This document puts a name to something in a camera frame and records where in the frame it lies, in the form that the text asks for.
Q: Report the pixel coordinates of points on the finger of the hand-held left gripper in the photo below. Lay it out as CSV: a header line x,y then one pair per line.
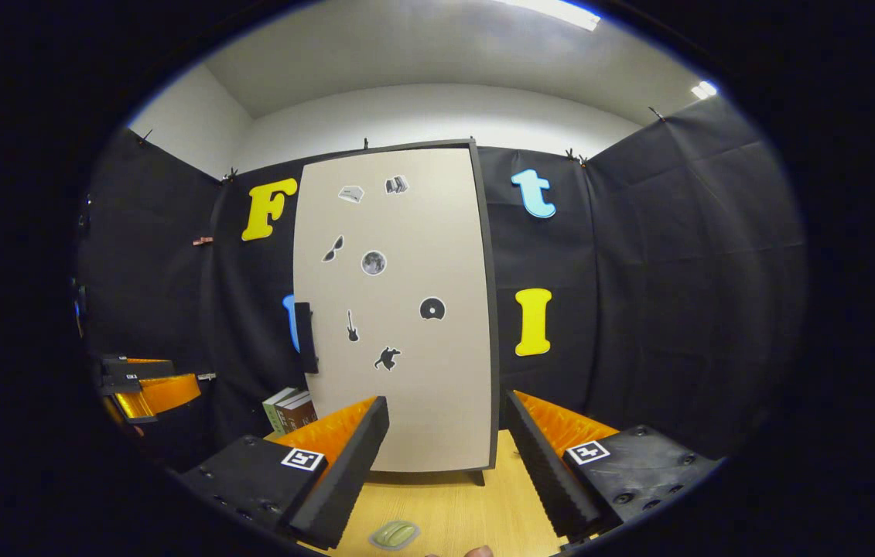
x,y
162,393
147,368

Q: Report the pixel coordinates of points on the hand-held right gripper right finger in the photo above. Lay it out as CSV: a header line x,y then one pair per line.
x,y
541,472

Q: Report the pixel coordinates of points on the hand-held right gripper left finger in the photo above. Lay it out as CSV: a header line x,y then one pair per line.
x,y
348,472

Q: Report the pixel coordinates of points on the grey cabinet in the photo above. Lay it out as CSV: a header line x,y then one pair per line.
x,y
493,325

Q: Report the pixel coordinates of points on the brown book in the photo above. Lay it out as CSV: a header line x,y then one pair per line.
x,y
292,401
304,414

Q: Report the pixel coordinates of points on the red cloth clip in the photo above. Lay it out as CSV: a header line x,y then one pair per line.
x,y
203,240

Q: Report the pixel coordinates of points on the black backdrop cloth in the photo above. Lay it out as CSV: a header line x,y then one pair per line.
x,y
638,309

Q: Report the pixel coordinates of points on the ceiling light panel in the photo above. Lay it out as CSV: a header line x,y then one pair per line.
x,y
553,11
704,90

